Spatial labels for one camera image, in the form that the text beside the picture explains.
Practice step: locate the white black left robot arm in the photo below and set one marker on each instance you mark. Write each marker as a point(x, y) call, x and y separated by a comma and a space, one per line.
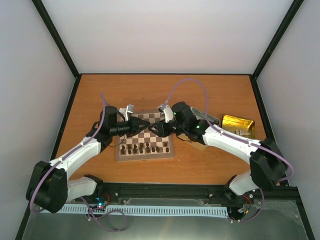
point(60, 170)

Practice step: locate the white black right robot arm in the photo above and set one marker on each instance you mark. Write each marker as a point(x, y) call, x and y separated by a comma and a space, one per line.
point(267, 166)

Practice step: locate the silver tin tray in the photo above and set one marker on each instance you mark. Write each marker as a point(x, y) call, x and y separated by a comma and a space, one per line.
point(193, 136)

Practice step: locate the gold tin tray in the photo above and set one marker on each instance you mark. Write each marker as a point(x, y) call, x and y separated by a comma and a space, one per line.
point(233, 123)

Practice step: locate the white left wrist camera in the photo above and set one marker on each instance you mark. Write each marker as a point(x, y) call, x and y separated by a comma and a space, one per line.
point(127, 111)

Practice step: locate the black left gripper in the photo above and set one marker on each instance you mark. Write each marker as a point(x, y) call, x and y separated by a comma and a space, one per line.
point(134, 125)

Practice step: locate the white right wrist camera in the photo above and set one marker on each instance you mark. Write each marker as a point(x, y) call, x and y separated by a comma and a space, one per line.
point(167, 112)

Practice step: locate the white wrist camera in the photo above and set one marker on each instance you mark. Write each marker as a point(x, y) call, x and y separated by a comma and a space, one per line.
point(127, 111)
point(167, 112)

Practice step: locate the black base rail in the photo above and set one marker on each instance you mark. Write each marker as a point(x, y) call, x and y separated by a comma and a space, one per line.
point(165, 193)

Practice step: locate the light blue cable duct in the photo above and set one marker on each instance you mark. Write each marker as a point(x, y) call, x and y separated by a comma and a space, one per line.
point(163, 211)

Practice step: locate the wooden chessboard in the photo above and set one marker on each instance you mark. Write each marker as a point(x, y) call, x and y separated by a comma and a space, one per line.
point(144, 137)

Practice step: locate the white chess pieces pile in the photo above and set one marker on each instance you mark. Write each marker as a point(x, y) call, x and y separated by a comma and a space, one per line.
point(242, 133)

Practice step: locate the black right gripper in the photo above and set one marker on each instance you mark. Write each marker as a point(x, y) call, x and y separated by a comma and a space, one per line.
point(159, 125)

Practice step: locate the small electronics board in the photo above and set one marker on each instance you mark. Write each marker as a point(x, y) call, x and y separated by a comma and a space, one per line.
point(103, 201)

